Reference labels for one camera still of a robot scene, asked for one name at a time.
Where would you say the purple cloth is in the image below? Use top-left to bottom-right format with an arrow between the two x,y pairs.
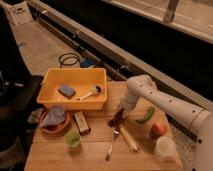
40,105 -> 65,127

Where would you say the yellow plastic bin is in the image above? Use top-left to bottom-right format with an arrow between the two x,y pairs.
37,68 -> 107,110

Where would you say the blue floor object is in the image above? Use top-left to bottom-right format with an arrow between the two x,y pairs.
80,59 -> 94,68

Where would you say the orange plate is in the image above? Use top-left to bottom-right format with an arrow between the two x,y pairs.
39,111 -> 71,134

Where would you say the black chair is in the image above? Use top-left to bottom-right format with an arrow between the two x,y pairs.
0,6 -> 43,171

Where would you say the black coiled cable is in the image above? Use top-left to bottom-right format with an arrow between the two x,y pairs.
58,52 -> 81,69

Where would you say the orange tomato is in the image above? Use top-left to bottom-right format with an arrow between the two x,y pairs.
150,122 -> 167,139

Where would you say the rectangular wooden box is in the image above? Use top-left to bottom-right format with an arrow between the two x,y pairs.
74,111 -> 91,135

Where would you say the blue sponge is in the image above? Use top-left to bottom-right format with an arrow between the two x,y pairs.
58,84 -> 76,98

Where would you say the dark red grapes bunch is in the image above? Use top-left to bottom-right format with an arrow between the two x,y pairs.
108,108 -> 124,127

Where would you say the white box on floor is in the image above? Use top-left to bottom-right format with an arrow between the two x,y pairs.
7,1 -> 33,26

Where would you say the metal fork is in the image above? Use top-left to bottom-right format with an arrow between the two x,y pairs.
105,127 -> 120,161

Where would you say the white dish brush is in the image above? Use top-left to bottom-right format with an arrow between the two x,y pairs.
79,86 -> 101,100

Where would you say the green chili pepper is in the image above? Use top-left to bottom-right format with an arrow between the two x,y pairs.
135,106 -> 155,124

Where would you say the green plastic cup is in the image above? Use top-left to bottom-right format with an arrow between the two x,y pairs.
65,131 -> 80,148

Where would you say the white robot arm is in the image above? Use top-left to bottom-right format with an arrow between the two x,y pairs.
120,75 -> 213,171

